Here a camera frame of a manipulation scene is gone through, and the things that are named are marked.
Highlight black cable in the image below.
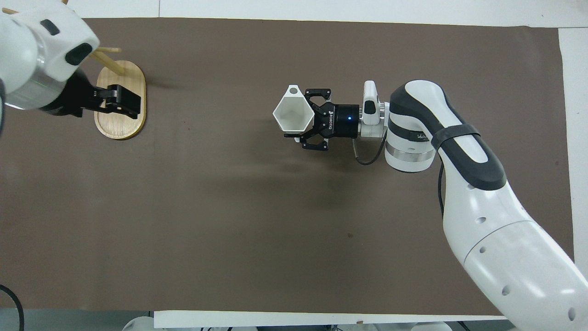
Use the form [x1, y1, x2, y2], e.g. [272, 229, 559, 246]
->
[0, 285, 25, 331]
[352, 136, 447, 219]

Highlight white hexagonal cup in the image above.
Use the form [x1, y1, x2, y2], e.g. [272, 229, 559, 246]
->
[272, 85, 316, 137]

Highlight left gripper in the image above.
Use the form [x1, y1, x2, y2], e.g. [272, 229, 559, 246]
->
[39, 68, 100, 119]

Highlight wooden cup rack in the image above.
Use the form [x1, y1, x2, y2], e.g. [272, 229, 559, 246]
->
[2, 0, 147, 141]

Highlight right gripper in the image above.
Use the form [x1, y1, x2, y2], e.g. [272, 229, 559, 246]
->
[284, 87, 360, 152]

